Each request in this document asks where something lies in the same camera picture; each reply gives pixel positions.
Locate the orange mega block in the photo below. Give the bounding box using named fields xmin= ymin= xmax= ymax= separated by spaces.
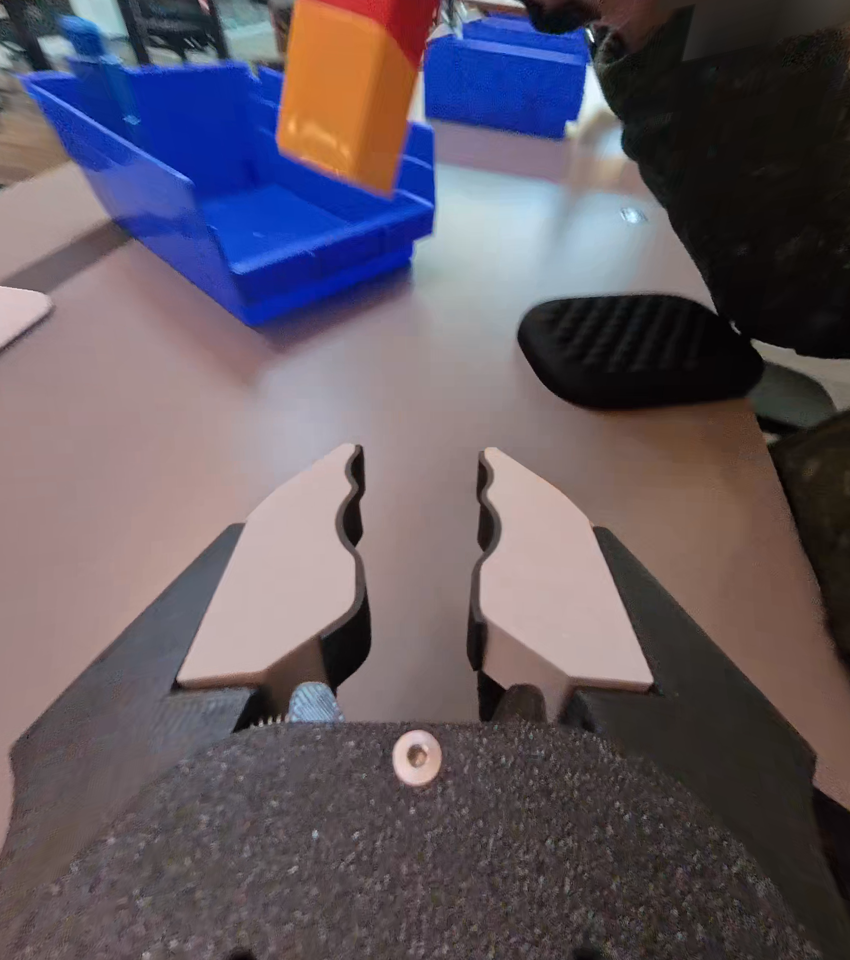
xmin=276 ymin=0 xmax=420 ymax=199

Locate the blue plastic bin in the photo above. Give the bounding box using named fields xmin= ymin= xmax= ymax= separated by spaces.
xmin=20 ymin=60 xmax=437 ymax=329
xmin=425 ymin=15 xmax=591 ymax=140

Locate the red mega block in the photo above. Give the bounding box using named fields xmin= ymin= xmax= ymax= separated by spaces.
xmin=323 ymin=0 xmax=442 ymax=70

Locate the black textured pad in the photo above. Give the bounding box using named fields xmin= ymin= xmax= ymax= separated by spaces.
xmin=517 ymin=294 xmax=765 ymax=411

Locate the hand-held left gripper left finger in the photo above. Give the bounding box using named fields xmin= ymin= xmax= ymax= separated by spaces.
xmin=174 ymin=442 xmax=373 ymax=695

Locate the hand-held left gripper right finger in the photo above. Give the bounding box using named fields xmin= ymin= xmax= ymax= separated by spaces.
xmin=467 ymin=446 xmax=656 ymax=695

